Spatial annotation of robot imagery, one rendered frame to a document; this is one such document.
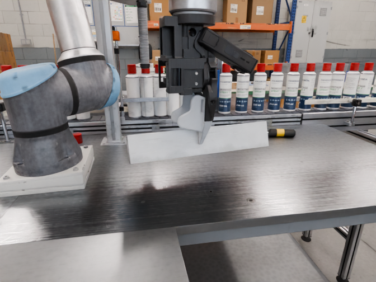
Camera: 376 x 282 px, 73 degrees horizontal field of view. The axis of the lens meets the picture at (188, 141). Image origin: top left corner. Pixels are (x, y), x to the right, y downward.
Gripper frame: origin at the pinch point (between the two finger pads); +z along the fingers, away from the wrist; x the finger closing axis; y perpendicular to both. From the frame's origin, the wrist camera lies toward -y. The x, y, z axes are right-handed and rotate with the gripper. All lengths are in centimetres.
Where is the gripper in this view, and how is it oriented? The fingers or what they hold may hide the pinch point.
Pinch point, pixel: (202, 135)
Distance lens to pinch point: 47.5
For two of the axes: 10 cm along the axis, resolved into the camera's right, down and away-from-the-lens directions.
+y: -9.4, 1.1, -3.1
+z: 0.0, 9.4, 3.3
